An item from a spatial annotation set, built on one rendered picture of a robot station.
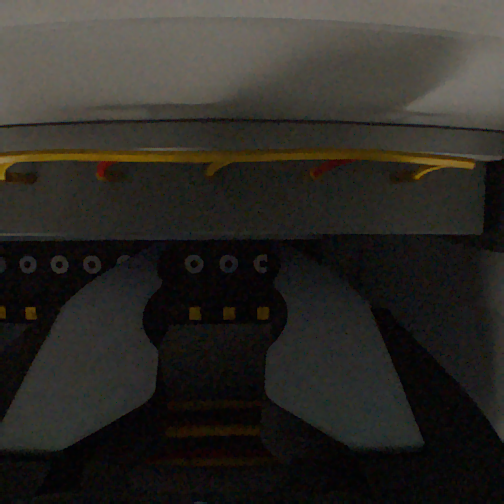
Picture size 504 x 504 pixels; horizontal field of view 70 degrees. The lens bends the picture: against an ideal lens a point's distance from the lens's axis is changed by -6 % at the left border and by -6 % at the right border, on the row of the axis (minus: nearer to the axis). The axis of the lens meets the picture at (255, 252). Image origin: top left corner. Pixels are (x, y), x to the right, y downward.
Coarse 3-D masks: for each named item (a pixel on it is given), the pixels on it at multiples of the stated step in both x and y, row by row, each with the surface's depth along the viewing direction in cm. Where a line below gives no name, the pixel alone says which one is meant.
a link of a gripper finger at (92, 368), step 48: (96, 288) 10; (144, 288) 10; (48, 336) 8; (96, 336) 8; (144, 336) 8; (48, 384) 7; (96, 384) 7; (144, 384) 7; (0, 432) 6; (48, 432) 6; (96, 432) 6; (144, 432) 7
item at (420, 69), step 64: (0, 0) 3; (64, 0) 3; (128, 0) 3; (192, 0) 3; (256, 0) 3; (320, 0) 3; (384, 0) 3; (448, 0) 3; (0, 64) 4; (64, 64) 4; (128, 64) 4; (192, 64) 4; (256, 64) 4; (320, 64) 4; (384, 64) 4; (448, 64) 4; (384, 256) 20; (448, 256) 14
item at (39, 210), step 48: (0, 192) 8; (48, 192) 8; (96, 192) 8; (144, 192) 8; (192, 192) 8; (240, 192) 8; (288, 192) 8; (336, 192) 8; (384, 192) 9; (432, 192) 9; (480, 192) 9
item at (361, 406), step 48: (288, 288) 10; (336, 288) 10; (288, 336) 8; (336, 336) 8; (288, 384) 7; (336, 384) 7; (384, 384) 7; (288, 432) 7; (336, 432) 6; (384, 432) 6; (336, 480) 6
